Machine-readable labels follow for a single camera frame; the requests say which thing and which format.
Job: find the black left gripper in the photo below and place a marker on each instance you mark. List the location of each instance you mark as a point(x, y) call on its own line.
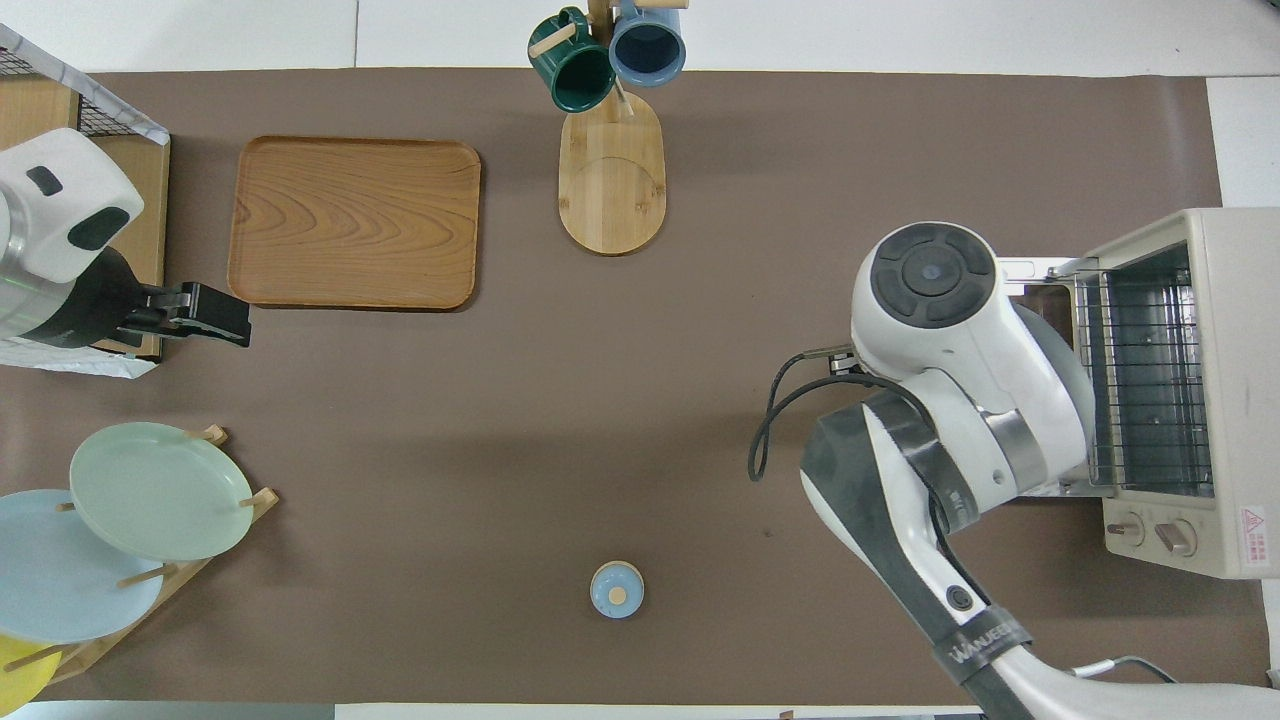
point(90, 300)

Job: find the cream toaster oven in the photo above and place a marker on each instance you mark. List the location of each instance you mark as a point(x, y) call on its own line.
point(1240, 400)

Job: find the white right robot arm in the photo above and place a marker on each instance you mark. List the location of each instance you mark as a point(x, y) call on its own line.
point(930, 330)

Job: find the wooden serving tray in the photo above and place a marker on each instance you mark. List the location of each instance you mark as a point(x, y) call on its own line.
point(350, 220)

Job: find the pale green plate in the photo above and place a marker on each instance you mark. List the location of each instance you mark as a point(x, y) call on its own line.
point(160, 490)

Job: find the wooden plate rack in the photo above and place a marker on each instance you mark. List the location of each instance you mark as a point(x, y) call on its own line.
point(262, 503)

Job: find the pale blue smooth plate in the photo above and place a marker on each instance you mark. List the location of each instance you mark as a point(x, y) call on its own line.
point(60, 590)

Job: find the brown table mat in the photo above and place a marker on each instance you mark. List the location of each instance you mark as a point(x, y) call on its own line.
point(600, 400)

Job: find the wooden mug tree stand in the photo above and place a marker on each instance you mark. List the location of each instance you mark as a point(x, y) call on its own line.
point(610, 190)

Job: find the yellow plate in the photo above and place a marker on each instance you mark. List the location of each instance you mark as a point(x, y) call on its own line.
point(20, 685)

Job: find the dark green mug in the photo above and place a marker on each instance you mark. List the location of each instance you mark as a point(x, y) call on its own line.
point(580, 75)

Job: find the blue mug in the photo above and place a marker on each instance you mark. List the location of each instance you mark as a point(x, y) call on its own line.
point(648, 50)

